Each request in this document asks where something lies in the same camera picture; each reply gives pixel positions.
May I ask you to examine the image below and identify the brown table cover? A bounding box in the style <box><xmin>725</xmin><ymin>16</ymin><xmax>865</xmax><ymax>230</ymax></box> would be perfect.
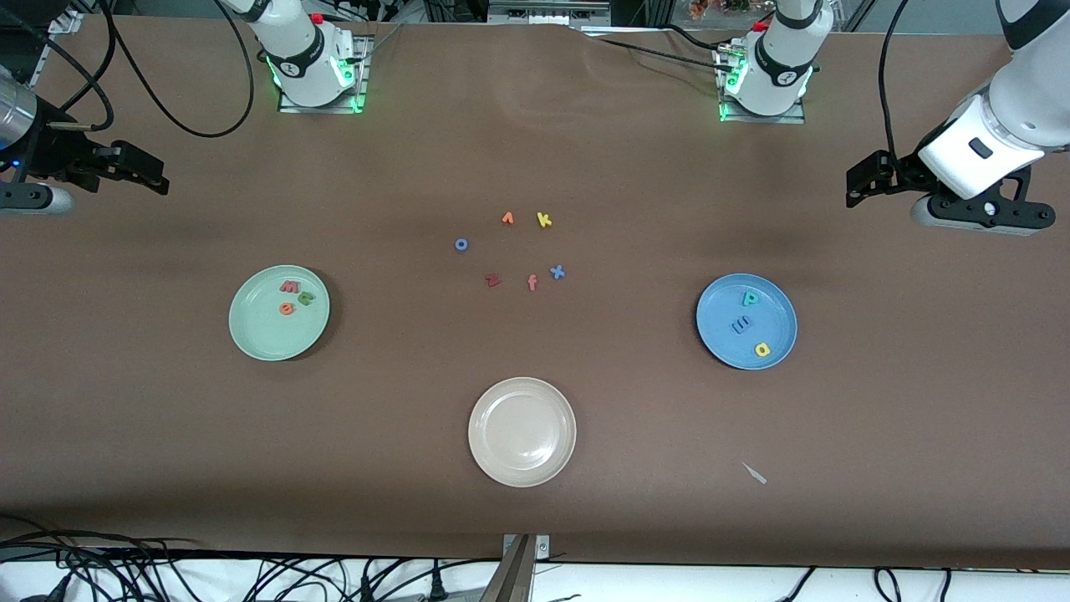
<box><xmin>0</xmin><ymin>15</ymin><xmax>1070</xmax><ymax>571</ymax></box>

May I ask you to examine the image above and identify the aluminium table frame rail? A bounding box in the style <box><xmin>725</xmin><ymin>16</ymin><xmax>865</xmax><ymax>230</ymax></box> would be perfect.
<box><xmin>25</xmin><ymin>8</ymin><xmax>84</xmax><ymax>84</ymax></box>

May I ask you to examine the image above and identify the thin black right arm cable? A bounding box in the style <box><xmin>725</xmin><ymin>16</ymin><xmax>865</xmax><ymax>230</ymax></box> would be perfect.
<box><xmin>0</xmin><ymin>17</ymin><xmax>117</xmax><ymax>134</ymax></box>

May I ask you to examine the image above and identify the grey metal bracket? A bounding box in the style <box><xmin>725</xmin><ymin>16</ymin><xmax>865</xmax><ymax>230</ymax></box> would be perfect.
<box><xmin>481</xmin><ymin>533</ymin><xmax>551</xmax><ymax>602</ymax></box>

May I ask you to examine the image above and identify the thin grey base cable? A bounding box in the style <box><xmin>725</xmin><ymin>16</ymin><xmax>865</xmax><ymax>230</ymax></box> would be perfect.
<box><xmin>339</xmin><ymin>23</ymin><xmax>404</xmax><ymax>66</ymax></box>

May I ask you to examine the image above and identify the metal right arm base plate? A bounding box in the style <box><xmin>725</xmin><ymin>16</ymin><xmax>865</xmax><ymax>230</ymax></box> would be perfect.
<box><xmin>278</xmin><ymin>35</ymin><xmax>369</xmax><ymax>115</ymax></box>

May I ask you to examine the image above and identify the green plate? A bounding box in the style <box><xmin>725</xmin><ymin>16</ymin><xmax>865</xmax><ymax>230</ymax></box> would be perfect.
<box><xmin>228</xmin><ymin>265</ymin><xmax>331</xmax><ymax>362</ymax></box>

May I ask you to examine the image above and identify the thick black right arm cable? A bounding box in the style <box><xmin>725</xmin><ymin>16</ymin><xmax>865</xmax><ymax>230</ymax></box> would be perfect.
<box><xmin>100</xmin><ymin>0</ymin><xmax>257</xmax><ymax>140</ymax></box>

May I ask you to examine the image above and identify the long black base cable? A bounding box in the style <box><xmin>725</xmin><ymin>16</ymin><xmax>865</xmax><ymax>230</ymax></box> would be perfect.
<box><xmin>581</xmin><ymin>32</ymin><xmax>736</xmax><ymax>74</ymax></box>

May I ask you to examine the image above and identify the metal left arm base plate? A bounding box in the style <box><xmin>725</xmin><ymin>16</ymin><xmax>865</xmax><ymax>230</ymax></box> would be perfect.
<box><xmin>717</xmin><ymin>42</ymin><xmax>808</xmax><ymax>125</ymax></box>

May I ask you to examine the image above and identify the beige plate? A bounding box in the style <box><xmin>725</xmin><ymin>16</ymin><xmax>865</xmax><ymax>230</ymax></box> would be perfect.
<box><xmin>468</xmin><ymin>377</ymin><xmax>578</xmax><ymax>488</ymax></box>

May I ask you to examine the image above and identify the blue plate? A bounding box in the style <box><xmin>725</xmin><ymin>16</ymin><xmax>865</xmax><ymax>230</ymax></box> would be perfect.
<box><xmin>695</xmin><ymin>273</ymin><xmax>798</xmax><ymax>370</ymax></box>

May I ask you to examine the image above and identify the grey metal box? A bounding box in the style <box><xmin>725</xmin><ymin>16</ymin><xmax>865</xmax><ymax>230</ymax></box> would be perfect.
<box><xmin>489</xmin><ymin>0</ymin><xmax>611</xmax><ymax>26</ymax></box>

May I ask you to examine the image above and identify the short black base cable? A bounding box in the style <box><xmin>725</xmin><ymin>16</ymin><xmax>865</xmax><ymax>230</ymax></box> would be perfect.
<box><xmin>659</xmin><ymin>22</ymin><xmax>726</xmax><ymax>53</ymax></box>

